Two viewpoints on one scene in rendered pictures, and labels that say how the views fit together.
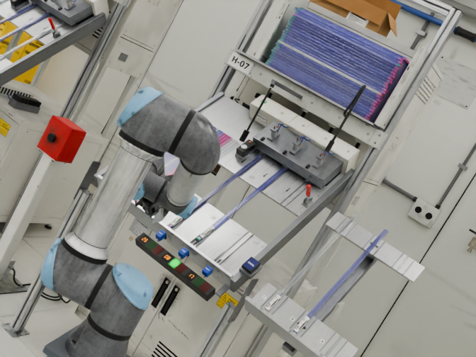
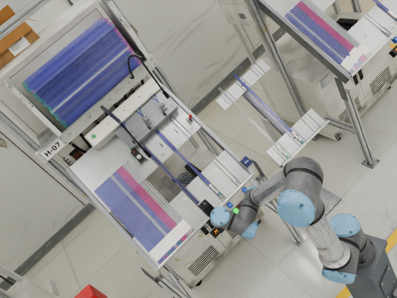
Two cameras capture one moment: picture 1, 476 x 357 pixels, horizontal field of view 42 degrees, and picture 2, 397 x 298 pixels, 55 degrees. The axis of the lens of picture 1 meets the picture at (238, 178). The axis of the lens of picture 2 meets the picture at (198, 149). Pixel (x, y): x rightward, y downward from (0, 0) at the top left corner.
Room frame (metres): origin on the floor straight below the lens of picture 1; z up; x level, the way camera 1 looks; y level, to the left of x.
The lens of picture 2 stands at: (0.90, 0.85, 2.09)
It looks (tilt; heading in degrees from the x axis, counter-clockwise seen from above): 35 degrees down; 323
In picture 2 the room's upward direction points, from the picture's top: 37 degrees counter-clockwise
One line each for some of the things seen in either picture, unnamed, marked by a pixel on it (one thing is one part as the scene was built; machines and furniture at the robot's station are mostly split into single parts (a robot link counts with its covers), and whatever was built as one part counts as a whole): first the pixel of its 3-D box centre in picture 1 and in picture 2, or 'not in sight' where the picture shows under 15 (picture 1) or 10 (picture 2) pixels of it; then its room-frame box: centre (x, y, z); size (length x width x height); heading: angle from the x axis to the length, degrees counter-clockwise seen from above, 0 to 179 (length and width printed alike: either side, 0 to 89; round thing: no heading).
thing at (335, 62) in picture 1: (336, 64); (84, 72); (2.55, -0.12, 1.52); 0.51 x 0.13 x 0.27; 64
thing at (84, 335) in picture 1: (103, 338); (353, 246); (1.43, 0.10, 0.60); 0.15 x 0.15 x 0.10
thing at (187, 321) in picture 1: (196, 305); (187, 208); (2.69, -0.12, 0.31); 0.70 x 0.65 x 0.62; 64
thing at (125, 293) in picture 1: (122, 297); (345, 232); (1.43, 0.10, 0.72); 0.13 x 0.12 x 0.14; 94
